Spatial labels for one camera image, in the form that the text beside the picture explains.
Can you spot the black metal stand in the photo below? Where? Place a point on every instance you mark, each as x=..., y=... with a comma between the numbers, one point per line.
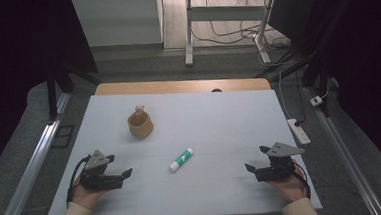
x=316, y=63
x=52, y=96

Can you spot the white metal table frame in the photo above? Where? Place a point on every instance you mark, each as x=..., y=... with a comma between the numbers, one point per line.
x=240, y=34

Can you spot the wooden table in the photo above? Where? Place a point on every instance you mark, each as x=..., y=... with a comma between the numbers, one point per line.
x=177, y=86

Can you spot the tan cup with figure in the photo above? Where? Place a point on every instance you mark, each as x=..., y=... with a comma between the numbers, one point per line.
x=141, y=125

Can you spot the person's left hand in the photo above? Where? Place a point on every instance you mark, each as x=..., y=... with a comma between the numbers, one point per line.
x=84, y=197

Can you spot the black plug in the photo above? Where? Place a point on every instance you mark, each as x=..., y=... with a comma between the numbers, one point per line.
x=298, y=123

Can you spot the person's right hand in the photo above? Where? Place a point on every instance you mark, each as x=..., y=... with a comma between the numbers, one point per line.
x=293, y=188

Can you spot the white power strip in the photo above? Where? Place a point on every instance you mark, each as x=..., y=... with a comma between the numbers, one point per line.
x=299, y=132

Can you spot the small white adapter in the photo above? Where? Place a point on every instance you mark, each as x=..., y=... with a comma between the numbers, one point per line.
x=316, y=100

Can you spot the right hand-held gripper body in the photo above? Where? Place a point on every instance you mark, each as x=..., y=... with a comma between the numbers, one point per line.
x=277, y=170

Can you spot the white metal frame desk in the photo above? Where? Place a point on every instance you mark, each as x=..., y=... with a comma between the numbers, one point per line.
x=226, y=13

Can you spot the white green glue stick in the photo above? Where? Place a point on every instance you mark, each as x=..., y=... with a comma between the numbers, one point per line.
x=181, y=159

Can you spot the white cabinet panel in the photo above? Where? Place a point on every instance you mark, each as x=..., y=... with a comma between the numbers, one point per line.
x=116, y=20

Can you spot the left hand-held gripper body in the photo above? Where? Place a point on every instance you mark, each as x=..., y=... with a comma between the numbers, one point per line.
x=99, y=181

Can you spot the dark curtain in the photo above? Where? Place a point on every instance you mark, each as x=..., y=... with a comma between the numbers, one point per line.
x=11, y=58
x=369, y=59

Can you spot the pale grey table mat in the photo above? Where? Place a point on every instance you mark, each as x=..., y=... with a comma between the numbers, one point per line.
x=206, y=120

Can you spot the aluminium rail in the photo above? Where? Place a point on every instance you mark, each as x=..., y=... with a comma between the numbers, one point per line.
x=345, y=158
x=29, y=177

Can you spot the black floor frame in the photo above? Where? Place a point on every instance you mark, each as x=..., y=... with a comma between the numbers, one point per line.
x=63, y=137

